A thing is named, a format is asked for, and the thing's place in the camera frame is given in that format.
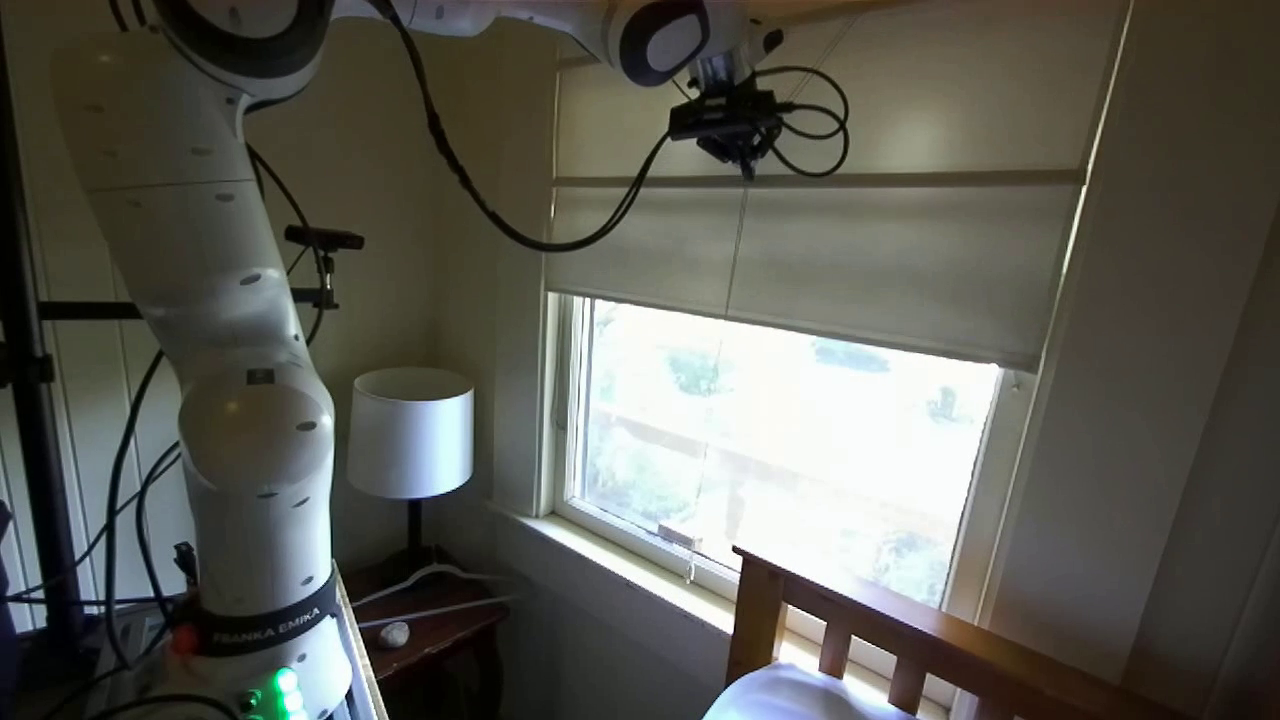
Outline white cable on nightstand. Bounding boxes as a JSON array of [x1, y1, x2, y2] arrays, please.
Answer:
[[347, 556, 518, 632]]

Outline dark wooden nightstand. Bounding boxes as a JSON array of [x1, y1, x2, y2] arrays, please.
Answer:
[[342, 552, 518, 720]]

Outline white framed glass window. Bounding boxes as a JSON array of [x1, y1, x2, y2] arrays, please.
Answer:
[[538, 294, 1035, 672]]

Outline white shade table lamp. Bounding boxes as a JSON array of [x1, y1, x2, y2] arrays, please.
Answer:
[[347, 363, 479, 571]]

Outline beige roman window blind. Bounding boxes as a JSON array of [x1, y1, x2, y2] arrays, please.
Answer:
[[539, 0, 1134, 378]]

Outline brown wooden bunk bed frame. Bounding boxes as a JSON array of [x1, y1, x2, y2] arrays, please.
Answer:
[[724, 539, 1193, 720]]

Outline black camera on stand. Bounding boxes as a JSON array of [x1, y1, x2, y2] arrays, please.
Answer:
[[279, 221, 370, 314]]

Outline black cables at robot base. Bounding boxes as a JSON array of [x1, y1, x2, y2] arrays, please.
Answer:
[[0, 344, 205, 720]]

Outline thin blind pull cord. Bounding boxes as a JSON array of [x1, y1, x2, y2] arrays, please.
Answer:
[[686, 164, 752, 591]]

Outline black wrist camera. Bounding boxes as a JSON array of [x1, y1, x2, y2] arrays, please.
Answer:
[[664, 88, 791, 143]]

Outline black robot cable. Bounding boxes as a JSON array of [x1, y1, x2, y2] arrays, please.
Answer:
[[365, 0, 855, 258]]

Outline black tripod stand pole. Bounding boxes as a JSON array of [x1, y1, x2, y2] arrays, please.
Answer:
[[0, 24, 144, 672]]

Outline white pillow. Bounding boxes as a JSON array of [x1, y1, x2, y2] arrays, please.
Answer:
[[701, 661, 911, 720]]

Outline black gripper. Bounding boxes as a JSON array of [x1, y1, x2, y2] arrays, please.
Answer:
[[695, 51, 775, 180]]

